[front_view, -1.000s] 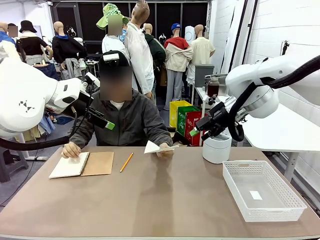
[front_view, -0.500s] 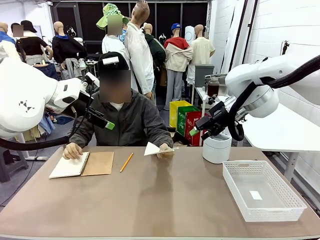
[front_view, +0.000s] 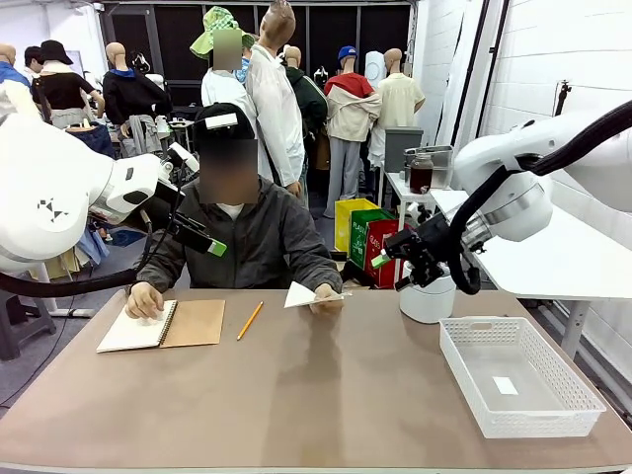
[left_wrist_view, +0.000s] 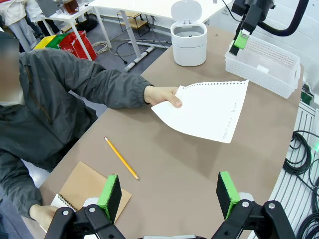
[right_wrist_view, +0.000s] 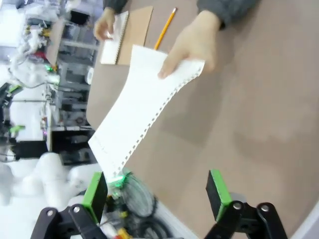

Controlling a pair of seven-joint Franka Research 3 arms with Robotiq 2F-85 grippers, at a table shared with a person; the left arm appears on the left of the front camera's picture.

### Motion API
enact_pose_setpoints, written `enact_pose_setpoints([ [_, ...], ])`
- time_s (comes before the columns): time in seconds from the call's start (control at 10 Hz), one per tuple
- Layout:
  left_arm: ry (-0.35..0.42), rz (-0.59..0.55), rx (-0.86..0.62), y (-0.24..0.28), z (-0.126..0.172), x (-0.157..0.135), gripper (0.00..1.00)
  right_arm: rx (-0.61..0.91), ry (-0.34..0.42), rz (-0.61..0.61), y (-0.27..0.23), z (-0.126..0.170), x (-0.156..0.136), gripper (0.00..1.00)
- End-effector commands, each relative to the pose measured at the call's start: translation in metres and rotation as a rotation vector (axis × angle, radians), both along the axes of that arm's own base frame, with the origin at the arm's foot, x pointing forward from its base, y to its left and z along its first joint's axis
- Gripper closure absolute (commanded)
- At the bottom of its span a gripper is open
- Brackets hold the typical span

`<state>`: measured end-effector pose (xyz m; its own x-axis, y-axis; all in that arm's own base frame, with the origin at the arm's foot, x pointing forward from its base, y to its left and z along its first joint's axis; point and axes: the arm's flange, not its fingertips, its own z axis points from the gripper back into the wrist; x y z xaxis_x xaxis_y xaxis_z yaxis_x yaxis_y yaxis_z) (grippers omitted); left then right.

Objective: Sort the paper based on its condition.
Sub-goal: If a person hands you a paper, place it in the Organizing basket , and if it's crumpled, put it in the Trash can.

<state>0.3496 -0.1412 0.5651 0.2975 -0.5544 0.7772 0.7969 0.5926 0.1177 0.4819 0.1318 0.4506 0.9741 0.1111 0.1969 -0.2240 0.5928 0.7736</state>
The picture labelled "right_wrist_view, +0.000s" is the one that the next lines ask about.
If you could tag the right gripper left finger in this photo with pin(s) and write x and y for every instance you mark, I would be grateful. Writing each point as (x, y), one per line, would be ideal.
(96, 196)

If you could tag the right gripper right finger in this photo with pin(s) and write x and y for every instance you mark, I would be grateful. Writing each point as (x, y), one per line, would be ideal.
(219, 196)

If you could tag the white torn notebook sheet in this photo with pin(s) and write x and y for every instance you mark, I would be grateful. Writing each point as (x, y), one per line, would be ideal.
(139, 99)

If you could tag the spiral notebook brown cover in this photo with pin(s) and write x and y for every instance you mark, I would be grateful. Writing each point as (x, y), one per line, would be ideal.
(137, 37)

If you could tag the yellow pencil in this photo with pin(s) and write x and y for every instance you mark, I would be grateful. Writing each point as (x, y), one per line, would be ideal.
(164, 30)

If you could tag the person's left forearm grey sleeve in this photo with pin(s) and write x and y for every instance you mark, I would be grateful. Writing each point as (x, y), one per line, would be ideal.
(231, 10)

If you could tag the person's right forearm grey sleeve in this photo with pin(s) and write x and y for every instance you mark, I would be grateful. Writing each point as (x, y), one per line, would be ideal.
(114, 3)

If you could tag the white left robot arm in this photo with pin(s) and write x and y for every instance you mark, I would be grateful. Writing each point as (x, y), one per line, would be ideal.
(49, 171)

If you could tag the person's left hand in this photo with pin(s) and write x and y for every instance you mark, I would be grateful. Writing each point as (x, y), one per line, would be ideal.
(192, 42)

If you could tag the person's right hand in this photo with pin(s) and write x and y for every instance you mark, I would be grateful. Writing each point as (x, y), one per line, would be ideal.
(104, 25)

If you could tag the grey metal rack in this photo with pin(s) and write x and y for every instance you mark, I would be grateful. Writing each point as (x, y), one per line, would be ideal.
(72, 87)

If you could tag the white tape roll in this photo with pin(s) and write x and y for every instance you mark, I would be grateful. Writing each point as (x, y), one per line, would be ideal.
(90, 74)

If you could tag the brown cardboard panel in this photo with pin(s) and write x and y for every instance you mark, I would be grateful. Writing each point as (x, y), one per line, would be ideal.
(56, 42)

